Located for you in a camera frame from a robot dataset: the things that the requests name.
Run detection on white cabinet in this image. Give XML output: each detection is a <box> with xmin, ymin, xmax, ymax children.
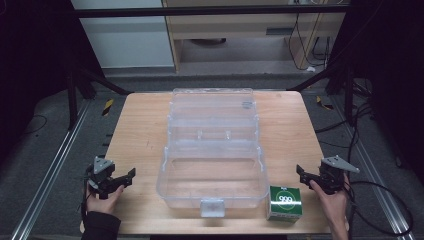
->
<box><xmin>70</xmin><ymin>0</ymin><xmax>176</xmax><ymax>70</ymax></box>

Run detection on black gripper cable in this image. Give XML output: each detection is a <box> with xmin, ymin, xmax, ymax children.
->
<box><xmin>80</xmin><ymin>174</ymin><xmax>92</xmax><ymax>223</ymax></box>
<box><xmin>345</xmin><ymin>179</ymin><xmax>415</xmax><ymax>238</ymax></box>

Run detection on black horizontal frame bar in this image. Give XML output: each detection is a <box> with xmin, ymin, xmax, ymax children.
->
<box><xmin>71</xmin><ymin>5</ymin><xmax>351</xmax><ymax>19</ymax></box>

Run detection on light wooden desk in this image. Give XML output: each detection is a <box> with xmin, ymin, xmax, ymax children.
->
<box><xmin>161</xmin><ymin>0</ymin><xmax>351</xmax><ymax>73</ymax></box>

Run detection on black metal stand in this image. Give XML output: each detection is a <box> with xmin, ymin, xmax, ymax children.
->
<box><xmin>64</xmin><ymin>61</ymin><xmax>134</xmax><ymax>132</ymax></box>
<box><xmin>287</xmin><ymin>58</ymin><xmax>357</xmax><ymax>127</ymax></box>

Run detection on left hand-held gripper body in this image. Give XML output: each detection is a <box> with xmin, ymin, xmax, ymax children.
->
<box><xmin>85</xmin><ymin>155</ymin><xmax>130</xmax><ymax>201</ymax></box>

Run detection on thin black floor cable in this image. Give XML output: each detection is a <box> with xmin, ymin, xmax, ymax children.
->
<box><xmin>19</xmin><ymin>113</ymin><xmax>49</xmax><ymax>138</ymax></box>

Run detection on black cables under desk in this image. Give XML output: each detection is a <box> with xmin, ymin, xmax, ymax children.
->
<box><xmin>287</xmin><ymin>0</ymin><xmax>334</xmax><ymax>72</ymax></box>

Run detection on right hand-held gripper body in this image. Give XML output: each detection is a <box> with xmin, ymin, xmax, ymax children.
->
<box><xmin>311</xmin><ymin>154</ymin><xmax>361</xmax><ymax>196</ymax></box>

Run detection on black floor cables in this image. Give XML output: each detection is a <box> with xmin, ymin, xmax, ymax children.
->
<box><xmin>314</xmin><ymin>79</ymin><xmax>378</xmax><ymax>164</ymax></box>

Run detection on person's left hand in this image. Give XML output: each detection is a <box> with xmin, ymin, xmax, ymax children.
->
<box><xmin>85</xmin><ymin>183</ymin><xmax>125</xmax><ymax>216</ymax></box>

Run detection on clear plastic storage box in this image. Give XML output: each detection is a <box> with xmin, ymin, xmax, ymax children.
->
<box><xmin>156</xmin><ymin>87</ymin><xmax>270</xmax><ymax>219</ymax></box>

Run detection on yellow and black tape strip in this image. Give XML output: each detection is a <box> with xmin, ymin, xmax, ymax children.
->
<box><xmin>315</xmin><ymin>95</ymin><xmax>335</xmax><ymax>111</ymax></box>
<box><xmin>101</xmin><ymin>98</ymin><xmax>115</xmax><ymax>117</ymax></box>

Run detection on green and white carton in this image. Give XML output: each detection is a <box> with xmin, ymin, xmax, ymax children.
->
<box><xmin>265</xmin><ymin>185</ymin><xmax>304</xmax><ymax>224</ymax></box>

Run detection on aluminium floor rail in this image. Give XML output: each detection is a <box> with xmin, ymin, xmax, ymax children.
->
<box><xmin>332</xmin><ymin>95</ymin><xmax>417</xmax><ymax>240</ymax></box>
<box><xmin>10</xmin><ymin>99</ymin><xmax>92</xmax><ymax>240</ymax></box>

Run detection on person's right hand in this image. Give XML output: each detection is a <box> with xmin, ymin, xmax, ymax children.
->
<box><xmin>309</xmin><ymin>173</ymin><xmax>352</xmax><ymax>229</ymax></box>

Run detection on black curtain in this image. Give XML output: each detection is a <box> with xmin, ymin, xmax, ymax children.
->
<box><xmin>0</xmin><ymin>0</ymin><xmax>105</xmax><ymax>164</ymax></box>
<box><xmin>328</xmin><ymin>0</ymin><xmax>424</xmax><ymax>186</ymax></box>

